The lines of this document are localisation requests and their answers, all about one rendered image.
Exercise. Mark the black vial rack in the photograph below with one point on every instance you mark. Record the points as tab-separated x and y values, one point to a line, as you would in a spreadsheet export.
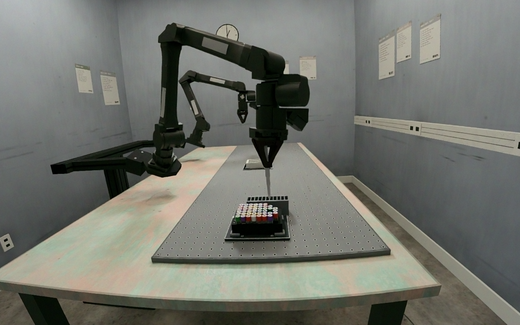
258	229

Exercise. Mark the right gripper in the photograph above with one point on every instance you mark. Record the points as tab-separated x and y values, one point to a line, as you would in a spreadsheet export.
263	134

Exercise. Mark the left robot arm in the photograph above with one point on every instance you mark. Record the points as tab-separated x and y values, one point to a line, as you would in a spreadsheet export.
202	125

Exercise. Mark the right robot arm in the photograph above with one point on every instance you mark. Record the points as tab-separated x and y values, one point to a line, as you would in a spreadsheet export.
277	88

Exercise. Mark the white tube carrier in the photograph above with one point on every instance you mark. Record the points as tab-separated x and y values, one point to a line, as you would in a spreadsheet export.
254	163

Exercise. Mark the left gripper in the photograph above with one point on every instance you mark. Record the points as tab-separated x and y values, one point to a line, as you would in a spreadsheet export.
242	112

